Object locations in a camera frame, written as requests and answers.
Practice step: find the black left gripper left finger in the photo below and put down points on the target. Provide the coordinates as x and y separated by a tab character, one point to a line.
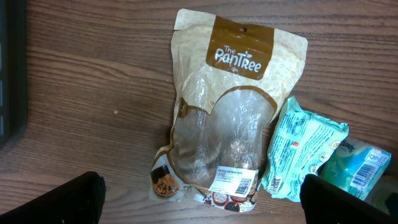
80	200

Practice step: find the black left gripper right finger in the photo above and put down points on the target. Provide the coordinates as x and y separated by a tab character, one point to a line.
323	202

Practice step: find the green white tissue pack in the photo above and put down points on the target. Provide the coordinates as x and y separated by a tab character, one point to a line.
355	167

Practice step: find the teal tissue packet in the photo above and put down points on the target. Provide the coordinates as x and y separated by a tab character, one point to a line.
302	142

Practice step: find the brown snack bag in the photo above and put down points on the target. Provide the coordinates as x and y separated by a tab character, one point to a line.
231	80

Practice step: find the dark grey mesh plastic basket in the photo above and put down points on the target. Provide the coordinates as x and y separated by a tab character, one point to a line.
14	91

